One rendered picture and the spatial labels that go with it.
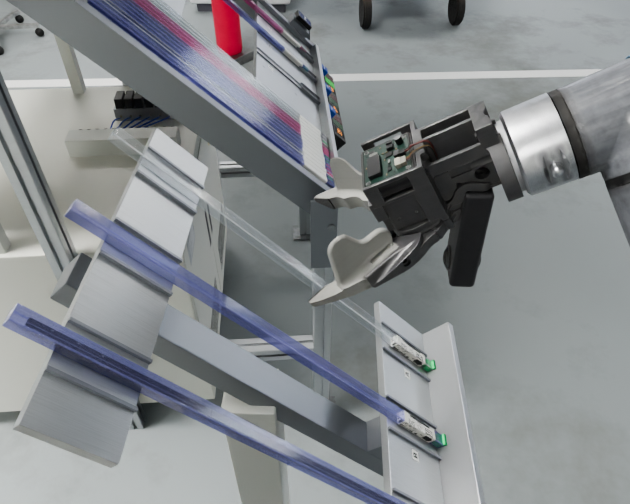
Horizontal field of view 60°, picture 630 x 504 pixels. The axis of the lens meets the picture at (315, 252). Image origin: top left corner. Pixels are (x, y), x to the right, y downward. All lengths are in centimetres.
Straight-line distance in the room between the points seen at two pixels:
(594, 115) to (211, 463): 128
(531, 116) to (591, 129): 4
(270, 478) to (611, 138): 55
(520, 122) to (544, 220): 181
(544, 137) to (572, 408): 133
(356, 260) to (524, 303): 148
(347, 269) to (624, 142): 23
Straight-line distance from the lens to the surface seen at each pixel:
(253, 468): 73
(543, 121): 46
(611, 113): 46
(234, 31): 320
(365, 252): 47
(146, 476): 155
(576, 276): 208
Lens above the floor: 136
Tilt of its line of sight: 44 degrees down
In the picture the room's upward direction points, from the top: straight up
